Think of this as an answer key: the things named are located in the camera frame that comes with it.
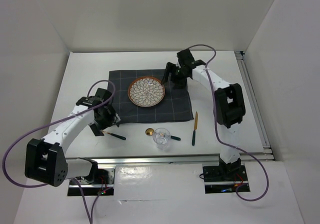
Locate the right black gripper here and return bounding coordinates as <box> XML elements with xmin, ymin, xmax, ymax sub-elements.
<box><xmin>161</xmin><ymin>61</ymin><xmax>189</xmax><ymax>89</ymax></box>

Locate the gold fork green handle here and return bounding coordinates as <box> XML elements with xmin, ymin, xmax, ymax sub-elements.
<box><xmin>102</xmin><ymin>131</ymin><xmax>127</xmax><ymax>141</ymax></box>

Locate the floral patterned ceramic plate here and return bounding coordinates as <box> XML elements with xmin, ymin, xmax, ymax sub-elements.
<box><xmin>127</xmin><ymin>76</ymin><xmax>166</xmax><ymax>108</ymax></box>

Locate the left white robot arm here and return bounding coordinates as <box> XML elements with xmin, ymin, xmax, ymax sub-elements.
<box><xmin>24</xmin><ymin>88</ymin><xmax>120</xmax><ymax>187</ymax></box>

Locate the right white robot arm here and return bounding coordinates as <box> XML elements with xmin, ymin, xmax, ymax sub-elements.
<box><xmin>161</xmin><ymin>49</ymin><xmax>246</xmax><ymax>180</ymax></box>

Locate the clear drinking glass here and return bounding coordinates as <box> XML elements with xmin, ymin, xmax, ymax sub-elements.
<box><xmin>152</xmin><ymin>127</ymin><xmax>171</xmax><ymax>152</ymax></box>

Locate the gold spoon green handle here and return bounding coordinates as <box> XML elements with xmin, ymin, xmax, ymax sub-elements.
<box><xmin>145</xmin><ymin>128</ymin><xmax>181</xmax><ymax>141</ymax></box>

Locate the gold knife green handle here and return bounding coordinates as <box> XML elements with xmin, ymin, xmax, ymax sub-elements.
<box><xmin>191</xmin><ymin>111</ymin><xmax>199</xmax><ymax>146</ymax></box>

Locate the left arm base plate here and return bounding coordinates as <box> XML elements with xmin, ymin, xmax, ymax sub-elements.
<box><xmin>76</xmin><ymin>167</ymin><xmax>115</xmax><ymax>197</ymax></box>

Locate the aluminium right side rail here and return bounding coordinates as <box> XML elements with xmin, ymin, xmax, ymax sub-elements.
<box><xmin>234</xmin><ymin>51</ymin><xmax>276</xmax><ymax>162</ymax></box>

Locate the aluminium rail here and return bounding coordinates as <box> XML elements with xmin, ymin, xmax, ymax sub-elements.
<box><xmin>64</xmin><ymin>153</ymin><xmax>223</xmax><ymax>165</ymax></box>
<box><xmin>234</xmin><ymin>51</ymin><xmax>276</xmax><ymax>162</ymax></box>

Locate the aluminium front rail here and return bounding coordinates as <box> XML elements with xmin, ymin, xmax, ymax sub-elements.
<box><xmin>64</xmin><ymin>153</ymin><xmax>223</xmax><ymax>165</ymax></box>

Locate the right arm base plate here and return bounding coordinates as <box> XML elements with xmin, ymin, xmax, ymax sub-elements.
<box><xmin>199</xmin><ymin>164</ymin><xmax>251</xmax><ymax>194</ymax></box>

